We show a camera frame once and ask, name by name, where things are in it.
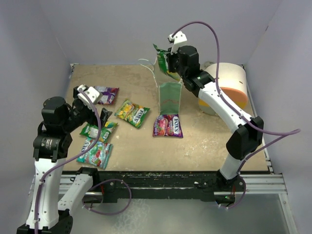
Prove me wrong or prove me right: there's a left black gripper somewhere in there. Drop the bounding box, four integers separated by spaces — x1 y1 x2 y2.
62 88 112 132

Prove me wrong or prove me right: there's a green snack packet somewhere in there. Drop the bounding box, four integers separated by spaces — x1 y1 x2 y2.
153 44 181 82
80 121 118 143

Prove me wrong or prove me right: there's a green paper bag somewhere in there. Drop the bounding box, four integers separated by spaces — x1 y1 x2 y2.
137 56 184 116

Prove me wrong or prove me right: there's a white round drawer box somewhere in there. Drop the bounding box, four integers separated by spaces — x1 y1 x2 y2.
198 62 248 116

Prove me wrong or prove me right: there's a purple Fox's candy bag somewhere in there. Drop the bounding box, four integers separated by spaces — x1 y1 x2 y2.
153 114 183 138

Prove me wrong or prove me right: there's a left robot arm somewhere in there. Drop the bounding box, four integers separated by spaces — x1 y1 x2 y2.
17 92 111 234

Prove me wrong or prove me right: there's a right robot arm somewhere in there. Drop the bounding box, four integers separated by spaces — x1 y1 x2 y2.
166 45 264 191

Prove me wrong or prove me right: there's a yellow green Fox's candy bag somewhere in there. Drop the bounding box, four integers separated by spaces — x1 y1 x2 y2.
114 99 150 129

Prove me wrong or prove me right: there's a teal Fox's candy bag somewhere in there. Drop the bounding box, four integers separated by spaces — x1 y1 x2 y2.
76 141 113 170

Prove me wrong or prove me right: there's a purple snack packet back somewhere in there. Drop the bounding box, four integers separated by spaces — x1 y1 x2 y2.
94 86 119 105

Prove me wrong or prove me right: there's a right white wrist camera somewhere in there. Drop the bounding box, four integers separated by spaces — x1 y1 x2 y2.
168 31 187 55

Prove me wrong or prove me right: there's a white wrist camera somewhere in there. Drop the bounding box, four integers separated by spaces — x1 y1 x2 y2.
168 31 187 55
73 84 102 105

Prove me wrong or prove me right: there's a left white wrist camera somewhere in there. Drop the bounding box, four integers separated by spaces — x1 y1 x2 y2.
73 84 102 105

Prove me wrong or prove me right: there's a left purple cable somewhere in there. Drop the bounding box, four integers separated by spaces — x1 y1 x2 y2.
34 89 133 234

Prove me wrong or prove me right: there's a purple cable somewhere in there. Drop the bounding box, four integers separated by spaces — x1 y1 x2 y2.
34 89 133 234
170 21 301 210

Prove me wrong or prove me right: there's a black base frame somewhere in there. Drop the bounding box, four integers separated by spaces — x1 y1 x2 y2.
60 167 246 204

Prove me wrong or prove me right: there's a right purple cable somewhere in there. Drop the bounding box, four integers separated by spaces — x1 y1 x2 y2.
170 21 301 210

